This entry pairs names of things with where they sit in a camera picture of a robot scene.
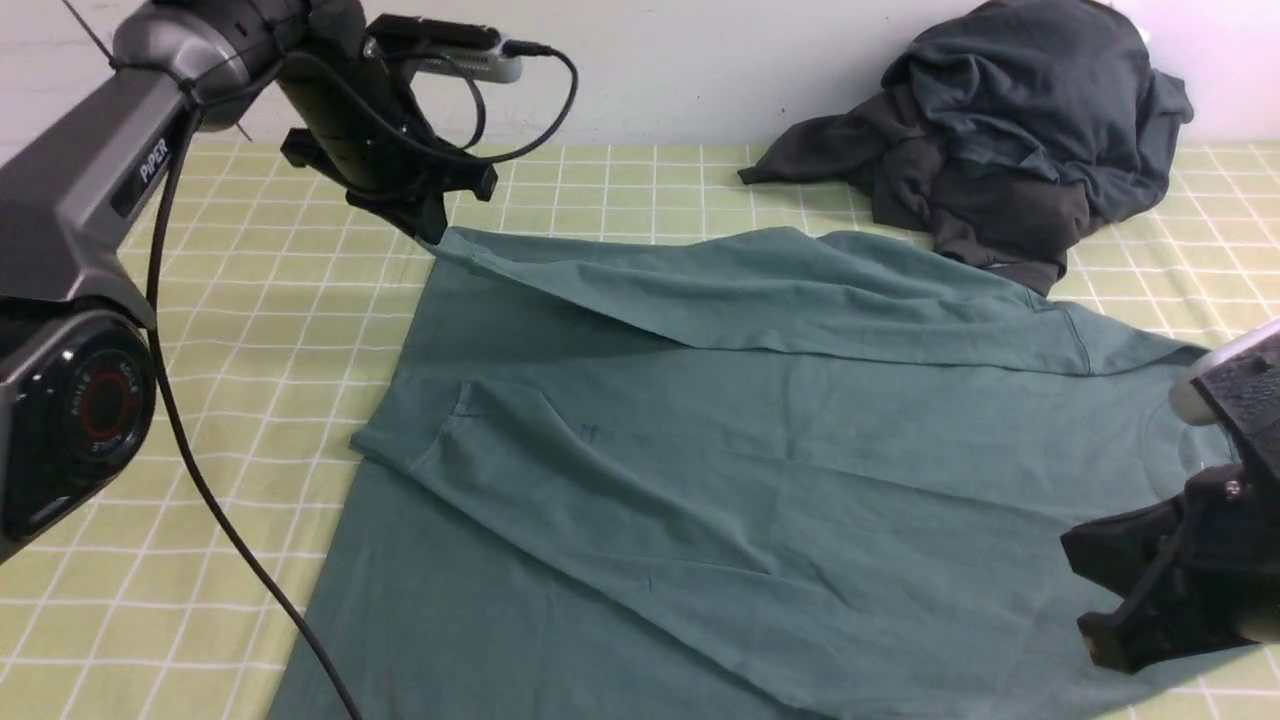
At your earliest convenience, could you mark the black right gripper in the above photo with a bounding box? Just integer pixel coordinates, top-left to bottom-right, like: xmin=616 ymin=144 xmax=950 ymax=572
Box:
xmin=1060 ymin=334 xmax=1279 ymax=674

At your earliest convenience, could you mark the dark grey clothes pile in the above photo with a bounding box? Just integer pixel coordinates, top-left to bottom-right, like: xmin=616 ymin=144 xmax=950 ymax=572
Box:
xmin=739 ymin=1 xmax=1194 ymax=296

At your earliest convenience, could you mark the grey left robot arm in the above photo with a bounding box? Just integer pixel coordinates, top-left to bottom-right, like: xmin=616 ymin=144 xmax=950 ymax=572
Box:
xmin=1 ymin=1 xmax=502 ymax=559

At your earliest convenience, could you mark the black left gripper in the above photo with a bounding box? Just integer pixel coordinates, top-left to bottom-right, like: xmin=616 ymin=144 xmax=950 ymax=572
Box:
xmin=275 ymin=1 xmax=497 ymax=245

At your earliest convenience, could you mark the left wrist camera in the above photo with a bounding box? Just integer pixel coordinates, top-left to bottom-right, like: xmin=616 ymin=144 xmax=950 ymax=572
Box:
xmin=364 ymin=14 xmax=549 ymax=85

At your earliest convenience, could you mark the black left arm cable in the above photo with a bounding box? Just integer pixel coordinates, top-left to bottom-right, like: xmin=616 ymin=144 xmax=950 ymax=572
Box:
xmin=145 ymin=45 xmax=581 ymax=720

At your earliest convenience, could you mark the green long-sleeve top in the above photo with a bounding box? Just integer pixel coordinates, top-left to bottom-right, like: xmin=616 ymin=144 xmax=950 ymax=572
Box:
xmin=306 ymin=228 xmax=1242 ymax=719

